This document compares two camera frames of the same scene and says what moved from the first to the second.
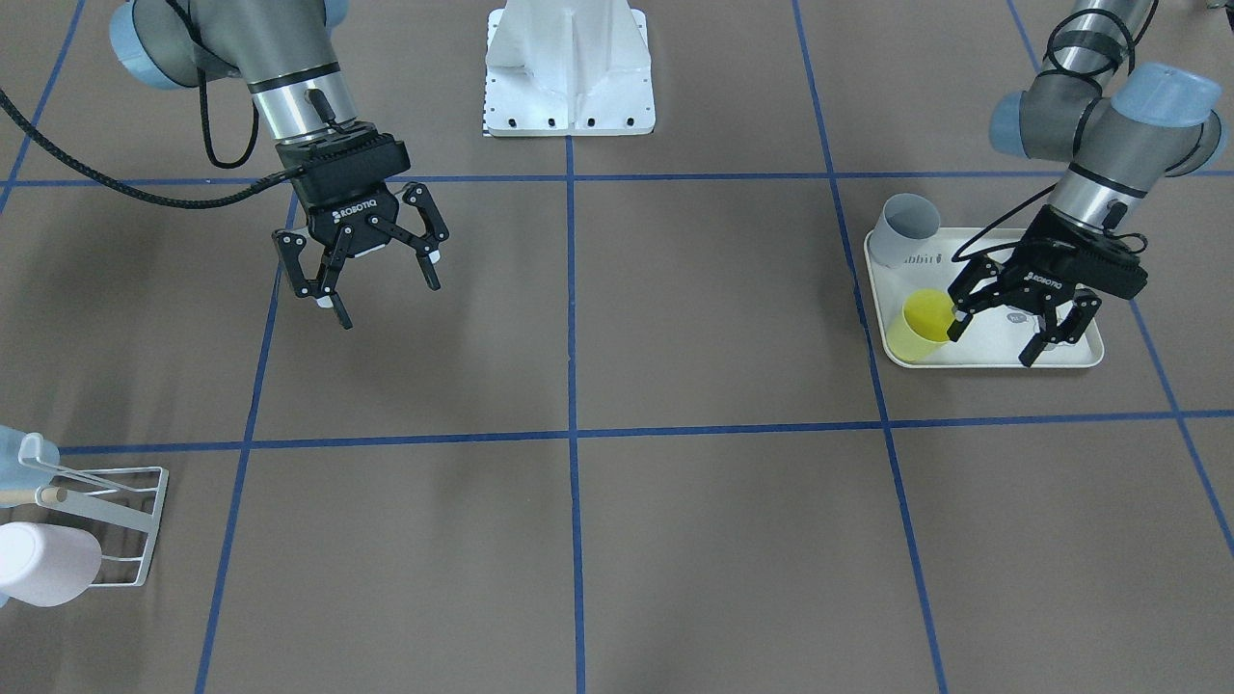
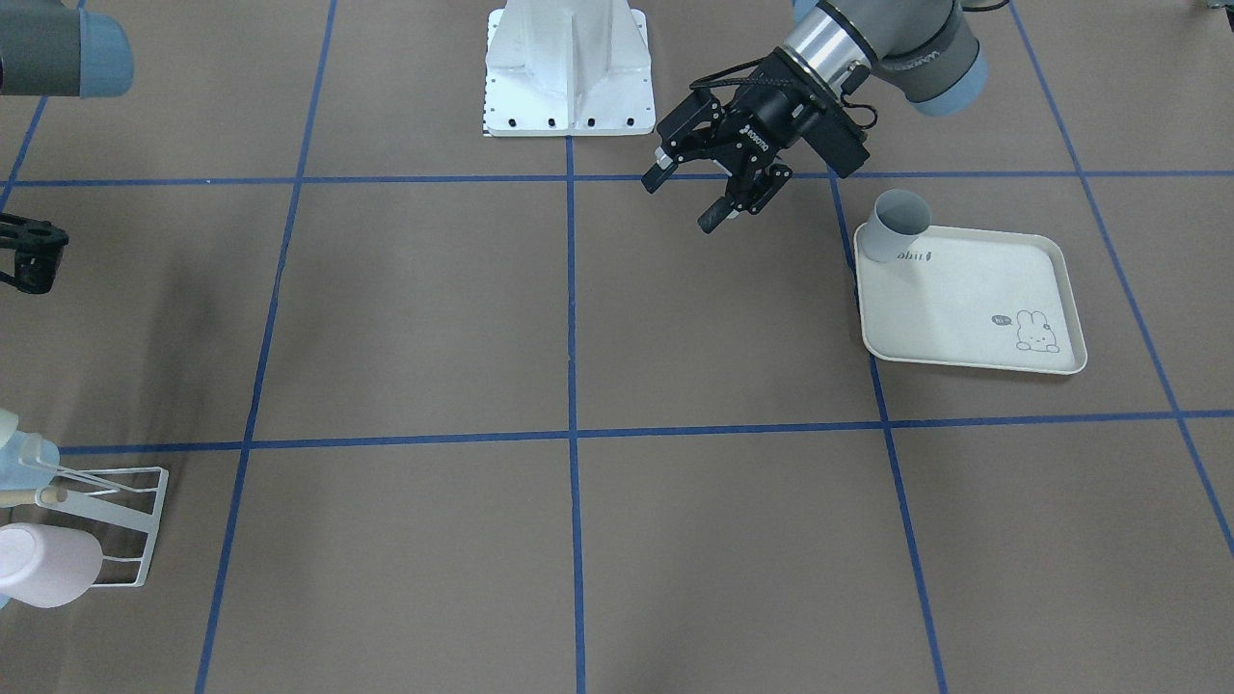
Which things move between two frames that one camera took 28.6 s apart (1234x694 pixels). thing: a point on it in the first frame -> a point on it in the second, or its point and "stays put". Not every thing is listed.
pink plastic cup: x=46 y=565 stays put
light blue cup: x=27 y=460 stays put
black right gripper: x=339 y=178 -> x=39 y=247
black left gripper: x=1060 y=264 -> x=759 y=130
